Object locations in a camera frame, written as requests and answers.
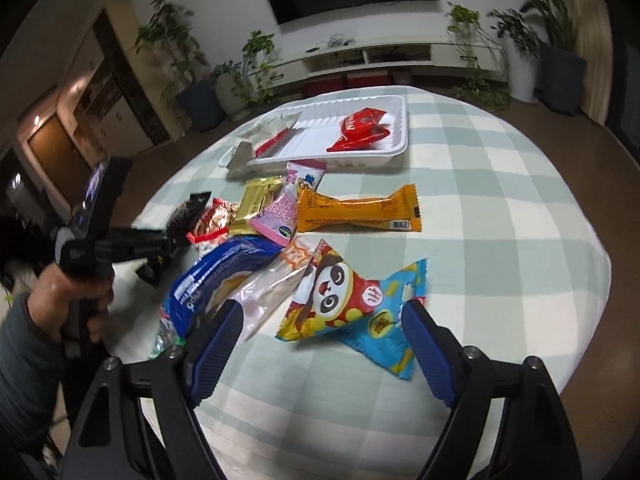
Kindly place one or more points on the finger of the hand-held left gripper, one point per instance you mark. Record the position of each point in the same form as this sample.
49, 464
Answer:
135, 255
140, 237

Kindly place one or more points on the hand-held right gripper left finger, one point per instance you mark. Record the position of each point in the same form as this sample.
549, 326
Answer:
216, 355

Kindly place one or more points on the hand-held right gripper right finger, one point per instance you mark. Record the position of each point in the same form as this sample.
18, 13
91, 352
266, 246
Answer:
427, 355

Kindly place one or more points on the black snack packet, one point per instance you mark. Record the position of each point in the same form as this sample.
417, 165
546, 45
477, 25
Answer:
187, 212

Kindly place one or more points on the green snack packet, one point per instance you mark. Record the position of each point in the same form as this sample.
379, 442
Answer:
165, 337

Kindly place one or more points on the blue snack packet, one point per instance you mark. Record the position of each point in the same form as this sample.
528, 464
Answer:
215, 280

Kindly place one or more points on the brown nut chocolate packet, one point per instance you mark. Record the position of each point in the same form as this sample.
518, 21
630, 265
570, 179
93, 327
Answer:
215, 220

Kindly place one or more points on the translucent printed snack packet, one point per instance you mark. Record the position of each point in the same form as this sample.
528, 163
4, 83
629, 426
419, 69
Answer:
272, 290

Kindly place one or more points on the panda print snack packet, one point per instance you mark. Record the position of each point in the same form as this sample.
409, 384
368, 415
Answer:
345, 300

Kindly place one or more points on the gold snack packet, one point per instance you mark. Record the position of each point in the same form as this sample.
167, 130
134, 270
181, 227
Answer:
257, 200

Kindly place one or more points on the pink snack packet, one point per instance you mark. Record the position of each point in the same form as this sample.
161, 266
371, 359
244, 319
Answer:
282, 210

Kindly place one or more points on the orange snack packet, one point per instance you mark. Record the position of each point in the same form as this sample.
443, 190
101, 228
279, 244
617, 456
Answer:
360, 210

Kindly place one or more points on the white plastic tray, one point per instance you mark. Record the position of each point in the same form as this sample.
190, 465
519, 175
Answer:
320, 135

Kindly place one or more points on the person's left forearm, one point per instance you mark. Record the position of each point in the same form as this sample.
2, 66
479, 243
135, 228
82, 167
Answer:
25, 360

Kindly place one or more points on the person's left hand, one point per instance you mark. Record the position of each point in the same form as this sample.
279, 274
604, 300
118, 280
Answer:
62, 295

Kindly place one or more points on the wooden display cabinet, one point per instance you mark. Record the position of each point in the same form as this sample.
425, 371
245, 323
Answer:
100, 105

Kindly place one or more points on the tall plant in dark pot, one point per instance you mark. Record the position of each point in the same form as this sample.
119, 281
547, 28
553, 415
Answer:
200, 102

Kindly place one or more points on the red white snack packet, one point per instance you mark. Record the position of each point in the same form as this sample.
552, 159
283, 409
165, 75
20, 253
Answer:
274, 142

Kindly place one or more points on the small plant in white pot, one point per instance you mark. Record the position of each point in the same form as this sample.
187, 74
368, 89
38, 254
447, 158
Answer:
232, 92

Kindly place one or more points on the pale white snack packet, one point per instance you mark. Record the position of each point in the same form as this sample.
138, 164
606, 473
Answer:
272, 122

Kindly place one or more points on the trailing pothos plant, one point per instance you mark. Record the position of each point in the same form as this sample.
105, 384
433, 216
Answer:
260, 50
465, 25

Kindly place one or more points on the red storage box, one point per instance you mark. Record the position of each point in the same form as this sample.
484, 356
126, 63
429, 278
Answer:
325, 86
365, 80

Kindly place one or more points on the bushy plant in white pot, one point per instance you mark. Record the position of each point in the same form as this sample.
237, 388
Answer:
522, 77

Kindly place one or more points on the white television cabinet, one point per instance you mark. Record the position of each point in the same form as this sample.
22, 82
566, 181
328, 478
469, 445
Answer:
400, 52

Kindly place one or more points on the large leafy plant dark pot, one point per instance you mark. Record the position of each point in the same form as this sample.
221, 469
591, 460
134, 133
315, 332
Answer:
562, 77

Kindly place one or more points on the light wood panel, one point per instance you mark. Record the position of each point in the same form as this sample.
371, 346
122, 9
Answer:
592, 60

